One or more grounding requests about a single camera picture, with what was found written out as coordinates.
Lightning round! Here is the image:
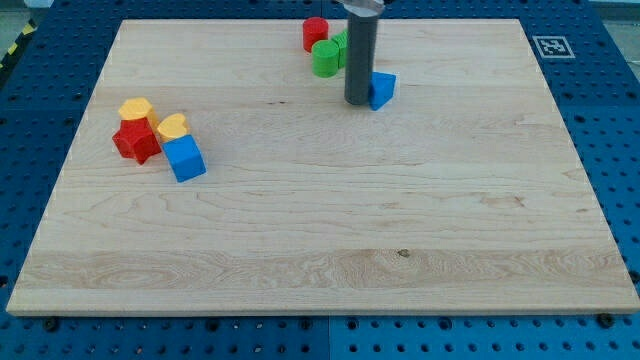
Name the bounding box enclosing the wooden board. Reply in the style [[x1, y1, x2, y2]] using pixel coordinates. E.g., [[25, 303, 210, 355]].
[[7, 19, 639, 317]]

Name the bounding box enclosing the red star block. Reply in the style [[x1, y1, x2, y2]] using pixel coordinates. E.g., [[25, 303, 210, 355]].
[[112, 117, 161, 165]]

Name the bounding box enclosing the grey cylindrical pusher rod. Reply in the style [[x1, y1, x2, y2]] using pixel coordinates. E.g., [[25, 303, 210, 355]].
[[344, 13, 379, 105]]

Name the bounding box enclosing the silver rod mount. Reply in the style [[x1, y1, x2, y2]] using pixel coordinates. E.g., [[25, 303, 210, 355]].
[[336, 0, 385, 17]]

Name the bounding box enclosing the yellow heart block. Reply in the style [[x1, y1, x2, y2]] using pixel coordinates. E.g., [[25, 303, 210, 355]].
[[157, 113, 191, 143]]

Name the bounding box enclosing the green block behind rod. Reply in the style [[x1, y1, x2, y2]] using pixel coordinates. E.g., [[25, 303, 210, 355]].
[[330, 29, 348, 69]]

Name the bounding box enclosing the blue triangle block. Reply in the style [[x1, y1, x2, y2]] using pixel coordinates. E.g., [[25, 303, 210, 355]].
[[369, 72, 396, 111]]

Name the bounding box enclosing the red cylinder block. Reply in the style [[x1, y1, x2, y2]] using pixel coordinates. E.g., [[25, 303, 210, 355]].
[[302, 17, 329, 53]]

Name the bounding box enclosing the blue cube block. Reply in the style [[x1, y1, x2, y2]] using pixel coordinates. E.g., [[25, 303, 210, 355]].
[[162, 135, 206, 183]]

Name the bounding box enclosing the white fiducial marker tag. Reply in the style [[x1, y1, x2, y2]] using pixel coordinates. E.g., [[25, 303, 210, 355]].
[[533, 35, 575, 59]]

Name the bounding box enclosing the green cylinder block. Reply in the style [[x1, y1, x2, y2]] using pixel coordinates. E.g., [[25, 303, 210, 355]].
[[312, 40, 339, 78]]

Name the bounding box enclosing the yellow hexagon block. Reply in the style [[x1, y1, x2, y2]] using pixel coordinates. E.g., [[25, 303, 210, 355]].
[[118, 97, 159, 130]]

